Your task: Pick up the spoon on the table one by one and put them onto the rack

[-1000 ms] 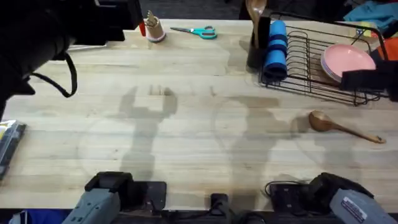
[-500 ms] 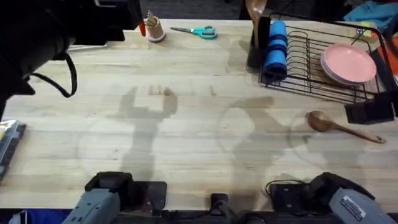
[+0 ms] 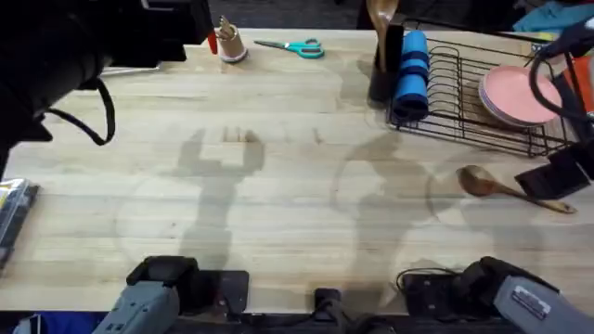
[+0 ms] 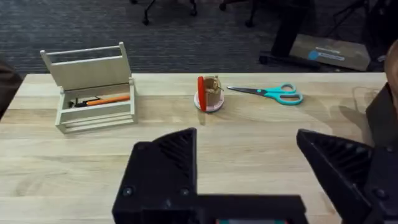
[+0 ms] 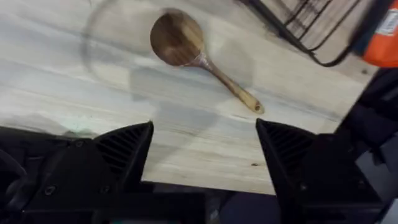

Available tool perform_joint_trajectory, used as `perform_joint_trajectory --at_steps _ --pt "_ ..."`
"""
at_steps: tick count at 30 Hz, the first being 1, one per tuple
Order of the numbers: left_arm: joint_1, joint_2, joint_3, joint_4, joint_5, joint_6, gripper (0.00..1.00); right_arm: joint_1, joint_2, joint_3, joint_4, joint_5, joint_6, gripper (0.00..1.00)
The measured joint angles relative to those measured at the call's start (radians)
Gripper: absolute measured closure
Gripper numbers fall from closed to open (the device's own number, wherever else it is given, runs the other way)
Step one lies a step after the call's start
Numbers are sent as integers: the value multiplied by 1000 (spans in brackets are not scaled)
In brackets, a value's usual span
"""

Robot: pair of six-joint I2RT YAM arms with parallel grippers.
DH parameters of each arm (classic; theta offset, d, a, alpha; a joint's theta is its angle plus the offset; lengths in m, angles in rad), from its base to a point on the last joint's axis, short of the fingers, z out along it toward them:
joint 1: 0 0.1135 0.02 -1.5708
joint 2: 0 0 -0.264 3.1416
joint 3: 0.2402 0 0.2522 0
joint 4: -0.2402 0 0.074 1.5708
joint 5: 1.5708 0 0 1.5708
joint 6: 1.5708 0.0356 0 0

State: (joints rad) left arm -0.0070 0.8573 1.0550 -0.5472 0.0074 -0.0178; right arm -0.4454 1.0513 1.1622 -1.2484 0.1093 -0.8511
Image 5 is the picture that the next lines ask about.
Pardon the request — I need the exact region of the black wire dish rack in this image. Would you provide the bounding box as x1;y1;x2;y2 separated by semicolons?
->
239;0;386;68

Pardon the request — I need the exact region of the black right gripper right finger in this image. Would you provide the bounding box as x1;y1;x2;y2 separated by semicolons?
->
255;118;383;224

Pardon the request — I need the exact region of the orange box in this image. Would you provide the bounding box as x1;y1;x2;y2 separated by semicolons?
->
362;1;398;68

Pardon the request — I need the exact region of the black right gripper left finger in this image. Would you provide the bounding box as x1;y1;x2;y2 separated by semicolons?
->
30;120;155;212

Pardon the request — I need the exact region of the wooden spoon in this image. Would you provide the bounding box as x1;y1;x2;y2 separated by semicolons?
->
149;8;266;115

